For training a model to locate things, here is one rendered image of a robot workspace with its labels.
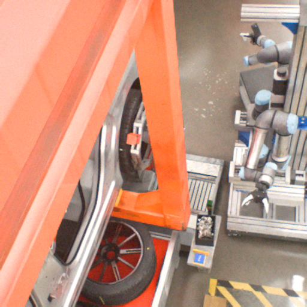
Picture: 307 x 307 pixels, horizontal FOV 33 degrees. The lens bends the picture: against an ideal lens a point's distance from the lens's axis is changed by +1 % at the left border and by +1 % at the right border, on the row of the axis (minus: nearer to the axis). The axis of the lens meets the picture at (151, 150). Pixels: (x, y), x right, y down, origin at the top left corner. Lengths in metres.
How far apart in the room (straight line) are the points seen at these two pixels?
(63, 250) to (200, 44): 3.08
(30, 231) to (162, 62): 1.23
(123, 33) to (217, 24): 4.21
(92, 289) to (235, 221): 1.27
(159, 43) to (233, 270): 2.42
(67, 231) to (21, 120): 3.02
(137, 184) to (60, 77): 3.71
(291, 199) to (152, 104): 1.50
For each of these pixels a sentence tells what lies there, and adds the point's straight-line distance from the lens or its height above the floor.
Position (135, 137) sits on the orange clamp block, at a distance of 3.62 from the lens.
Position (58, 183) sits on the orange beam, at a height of 2.73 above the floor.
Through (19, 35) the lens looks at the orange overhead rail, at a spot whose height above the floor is 3.51.
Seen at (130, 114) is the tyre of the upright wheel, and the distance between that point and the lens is 3.70.
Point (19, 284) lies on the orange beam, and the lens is 1.45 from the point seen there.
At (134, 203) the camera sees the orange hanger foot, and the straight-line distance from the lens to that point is 3.84.
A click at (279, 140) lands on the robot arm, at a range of 3.41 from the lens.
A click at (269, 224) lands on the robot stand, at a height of 0.23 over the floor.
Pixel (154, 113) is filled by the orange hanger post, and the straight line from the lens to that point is 2.75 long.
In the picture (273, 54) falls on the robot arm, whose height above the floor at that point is 1.44.
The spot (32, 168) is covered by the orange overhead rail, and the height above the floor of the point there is 3.00.
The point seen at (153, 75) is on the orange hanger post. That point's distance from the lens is 2.53.
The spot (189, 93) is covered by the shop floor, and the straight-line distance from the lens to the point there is 5.34.
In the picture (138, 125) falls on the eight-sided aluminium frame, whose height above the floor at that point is 1.11.
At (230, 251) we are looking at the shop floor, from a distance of 4.37.
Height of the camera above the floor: 3.98
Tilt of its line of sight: 54 degrees down
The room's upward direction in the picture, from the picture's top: 10 degrees counter-clockwise
